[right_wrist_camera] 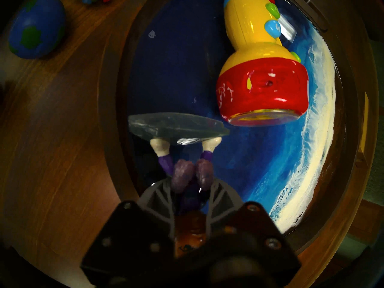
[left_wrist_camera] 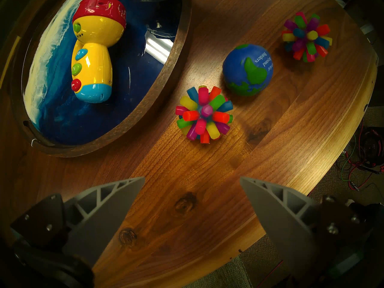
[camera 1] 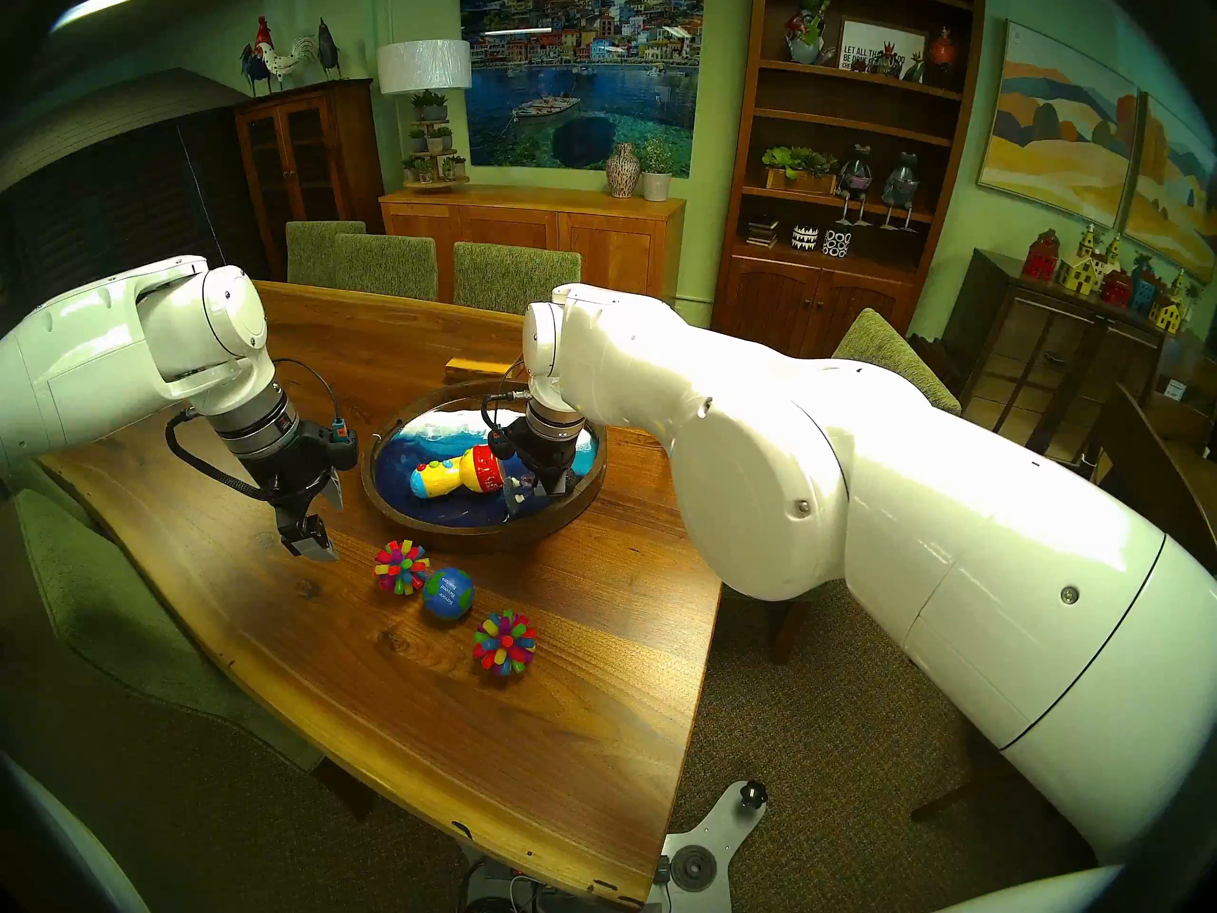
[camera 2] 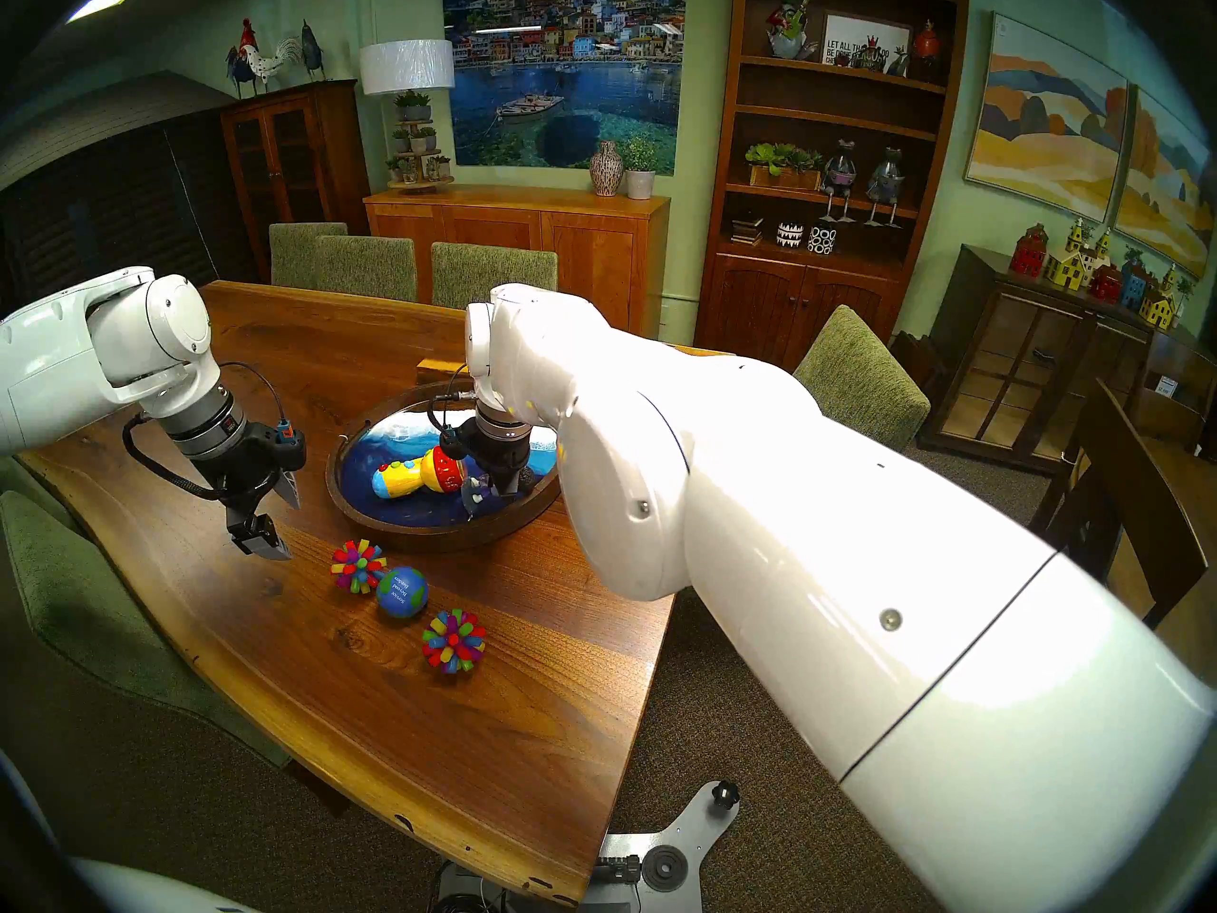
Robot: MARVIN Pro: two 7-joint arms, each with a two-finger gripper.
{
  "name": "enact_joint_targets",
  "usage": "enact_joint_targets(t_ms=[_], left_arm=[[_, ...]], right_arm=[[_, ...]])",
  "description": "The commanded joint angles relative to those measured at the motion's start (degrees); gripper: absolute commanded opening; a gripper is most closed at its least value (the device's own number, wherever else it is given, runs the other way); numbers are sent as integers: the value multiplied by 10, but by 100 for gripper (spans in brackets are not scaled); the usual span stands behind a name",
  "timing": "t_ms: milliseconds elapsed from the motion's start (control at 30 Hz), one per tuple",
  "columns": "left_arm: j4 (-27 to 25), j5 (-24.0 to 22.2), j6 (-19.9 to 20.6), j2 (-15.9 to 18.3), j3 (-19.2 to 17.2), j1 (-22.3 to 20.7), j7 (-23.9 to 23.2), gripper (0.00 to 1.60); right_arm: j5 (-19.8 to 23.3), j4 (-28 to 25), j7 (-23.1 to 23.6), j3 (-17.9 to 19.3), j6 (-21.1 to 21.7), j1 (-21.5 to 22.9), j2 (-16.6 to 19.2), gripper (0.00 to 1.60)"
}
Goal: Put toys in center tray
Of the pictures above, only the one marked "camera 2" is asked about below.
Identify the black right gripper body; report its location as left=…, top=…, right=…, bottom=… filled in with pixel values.
left=454, top=426, right=534, bottom=494

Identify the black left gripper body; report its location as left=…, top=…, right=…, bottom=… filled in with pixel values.
left=205, top=421, right=308, bottom=533

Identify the small dark doll figurine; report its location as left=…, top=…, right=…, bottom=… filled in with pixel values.
left=460, top=469, right=539, bottom=520

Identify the multicolour spiky ball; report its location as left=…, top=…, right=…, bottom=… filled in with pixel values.
left=330, top=538, right=389, bottom=595
left=422, top=609, right=488, bottom=675

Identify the blue green globe ball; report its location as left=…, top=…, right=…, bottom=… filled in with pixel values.
left=377, top=566, right=430, bottom=620

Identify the round wooden blue resin tray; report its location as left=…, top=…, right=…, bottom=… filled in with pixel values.
left=325, top=383, right=564, bottom=554

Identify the yellow red toy flashlight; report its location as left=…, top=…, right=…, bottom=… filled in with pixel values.
left=371, top=447, right=469, bottom=501

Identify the green upholstered dining chair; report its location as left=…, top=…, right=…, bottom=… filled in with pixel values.
left=431, top=243, right=559, bottom=311
left=269, top=222, right=349, bottom=289
left=319, top=235, right=418, bottom=303
left=794, top=304, right=933, bottom=454
left=0, top=459, right=291, bottom=769

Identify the light wood sideboard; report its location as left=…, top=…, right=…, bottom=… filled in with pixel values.
left=364, top=185, right=672, bottom=340

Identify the tiered wooden plant stand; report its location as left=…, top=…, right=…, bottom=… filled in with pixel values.
left=385, top=88, right=455, bottom=194

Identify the dark slatted window blind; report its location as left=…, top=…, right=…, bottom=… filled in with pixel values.
left=0, top=112, right=262, bottom=308

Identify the green plant in white pot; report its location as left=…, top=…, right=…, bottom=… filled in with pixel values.
left=623, top=136, right=659, bottom=201

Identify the dark wood glass-door cabinet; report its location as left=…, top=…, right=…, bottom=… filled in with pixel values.
left=221, top=79, right=372, bottom=280

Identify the white robot torso shell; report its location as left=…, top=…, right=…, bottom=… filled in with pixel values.
left=71, top=859, right=262, bottom=913

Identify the blue red rooster figurine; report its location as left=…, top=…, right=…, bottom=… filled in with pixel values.
left=225, top=19, right=262, bottom=99

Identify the white drum lamp shade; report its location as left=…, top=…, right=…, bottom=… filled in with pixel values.
left=359, top=39, right=455, bottom=96

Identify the wooden planter with succulents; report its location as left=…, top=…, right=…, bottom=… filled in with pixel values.
left=744, top=143, right=824, bottom=191

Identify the white rooster figurine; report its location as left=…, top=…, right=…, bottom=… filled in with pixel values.
left=242, top=38, right=303, bottom=92

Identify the metal frog figurine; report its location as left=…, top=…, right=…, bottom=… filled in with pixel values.
left=863, top=146, right=906, bottom=227
left=820, top=139, right=860, bottom=223

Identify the dark wood console cabinet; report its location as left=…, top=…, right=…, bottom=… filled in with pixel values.
left=918, top=245, right=1217, bottom=475

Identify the colourful bird figurine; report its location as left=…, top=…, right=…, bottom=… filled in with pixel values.
left=766, top=0, right=815, bottom=61

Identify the framed white text sign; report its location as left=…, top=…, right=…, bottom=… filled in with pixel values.
left=820, top=11, right=914, bottom=73

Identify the yellow miniature house with tower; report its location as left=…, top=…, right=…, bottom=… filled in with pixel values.
left=1043, top=217, right=1091, bottom=292

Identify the abstract landscape canvas painting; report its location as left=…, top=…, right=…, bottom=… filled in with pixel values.
left=964, top=12, right=1130, bottom=223
left=1112, top=86, right=1216, bottom=280

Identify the thin black cable orange plug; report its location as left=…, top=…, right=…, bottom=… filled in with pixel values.
left=219, top=360, right=294, bottom=444

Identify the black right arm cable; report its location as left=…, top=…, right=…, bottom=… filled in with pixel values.
left=427, top=364, right=476, bottom=448

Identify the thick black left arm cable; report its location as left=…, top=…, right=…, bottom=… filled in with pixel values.
left=122, top=411, right=226, bottom=501

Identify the harbour town wall picture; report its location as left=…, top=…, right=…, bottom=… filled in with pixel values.
left=442, top=0, right=687, bottom=177

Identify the grey metal robot base bracket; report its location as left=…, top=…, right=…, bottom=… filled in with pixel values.
left=433, top=780, right=743, bottom=913

